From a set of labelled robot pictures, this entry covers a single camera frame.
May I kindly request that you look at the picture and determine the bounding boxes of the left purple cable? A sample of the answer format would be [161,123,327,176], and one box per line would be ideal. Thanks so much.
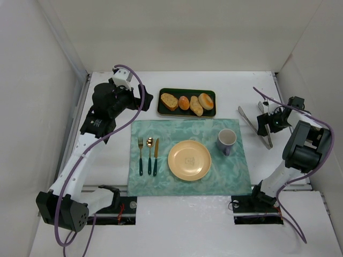
[55,64,147,257]

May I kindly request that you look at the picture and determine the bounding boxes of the gold knife green handle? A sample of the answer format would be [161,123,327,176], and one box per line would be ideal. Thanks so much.
[153,138,159,177]

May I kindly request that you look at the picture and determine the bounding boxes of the round orange sugared bun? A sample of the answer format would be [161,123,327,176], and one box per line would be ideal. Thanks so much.
[178,96,190,110]

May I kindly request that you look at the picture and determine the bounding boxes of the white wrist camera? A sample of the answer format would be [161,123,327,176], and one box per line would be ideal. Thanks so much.
[112,68,133,87]
[262,99,279,114]

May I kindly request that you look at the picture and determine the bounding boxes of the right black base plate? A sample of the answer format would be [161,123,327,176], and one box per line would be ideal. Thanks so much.
[228,195,284,225]

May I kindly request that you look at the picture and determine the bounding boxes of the purple cable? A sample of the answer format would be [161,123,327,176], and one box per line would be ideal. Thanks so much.
[55,64,147,257]
[252,86,335,244]

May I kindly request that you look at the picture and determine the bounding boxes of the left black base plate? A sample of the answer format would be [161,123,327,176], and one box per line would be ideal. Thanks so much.
[95,196,138,225]

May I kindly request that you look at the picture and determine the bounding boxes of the teal patterned placemat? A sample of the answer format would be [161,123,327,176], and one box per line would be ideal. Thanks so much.
[128,119,251,196]

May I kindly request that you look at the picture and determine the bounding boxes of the gold fork green handle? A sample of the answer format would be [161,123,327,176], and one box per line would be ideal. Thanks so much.
[138,137,143,176]

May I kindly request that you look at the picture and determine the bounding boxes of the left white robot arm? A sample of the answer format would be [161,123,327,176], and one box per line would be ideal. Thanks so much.
[36,79,153,232]

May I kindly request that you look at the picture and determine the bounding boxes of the dark green gold-rimmed tray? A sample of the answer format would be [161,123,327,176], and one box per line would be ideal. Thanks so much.
[157,88,217,118]

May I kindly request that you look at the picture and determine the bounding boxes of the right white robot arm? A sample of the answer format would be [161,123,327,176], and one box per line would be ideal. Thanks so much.
[251,96,332,206]

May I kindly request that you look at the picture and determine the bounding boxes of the long yellow filled bread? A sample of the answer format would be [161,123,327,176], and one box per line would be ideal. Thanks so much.
[190,96,203,117]

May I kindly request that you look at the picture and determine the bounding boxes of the sliced brown bread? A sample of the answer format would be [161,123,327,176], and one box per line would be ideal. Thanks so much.
[160,93,178,111]

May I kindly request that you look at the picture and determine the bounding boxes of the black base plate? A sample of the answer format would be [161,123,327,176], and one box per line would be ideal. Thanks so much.
[228,195,284,225]
[95,196,138,225]

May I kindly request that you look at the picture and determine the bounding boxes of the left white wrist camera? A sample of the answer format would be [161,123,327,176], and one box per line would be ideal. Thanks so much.
[112,68,133,87]

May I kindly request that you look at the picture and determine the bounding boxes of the white orange-topped oval bun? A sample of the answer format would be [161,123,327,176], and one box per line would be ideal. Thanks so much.
[198,93,214,110]

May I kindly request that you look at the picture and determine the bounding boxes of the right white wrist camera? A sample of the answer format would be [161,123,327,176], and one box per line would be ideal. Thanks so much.
[262,99,279,114]

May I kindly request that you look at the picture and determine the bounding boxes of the stainless steel tongs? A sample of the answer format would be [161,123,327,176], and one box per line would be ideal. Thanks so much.
[237,105,273,150]

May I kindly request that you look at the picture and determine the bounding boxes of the grey-blue mug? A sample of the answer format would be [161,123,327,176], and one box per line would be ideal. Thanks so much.
[216,128,237,156]

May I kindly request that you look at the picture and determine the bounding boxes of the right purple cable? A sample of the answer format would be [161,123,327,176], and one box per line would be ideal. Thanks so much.
[252,86,335,244]

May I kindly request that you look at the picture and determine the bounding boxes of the cream yellow plate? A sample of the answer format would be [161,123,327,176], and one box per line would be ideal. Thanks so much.
[168,140,212,182]

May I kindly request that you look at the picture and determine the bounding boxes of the gold spoon green handle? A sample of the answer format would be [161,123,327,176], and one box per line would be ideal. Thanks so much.
[146,137,154,175]

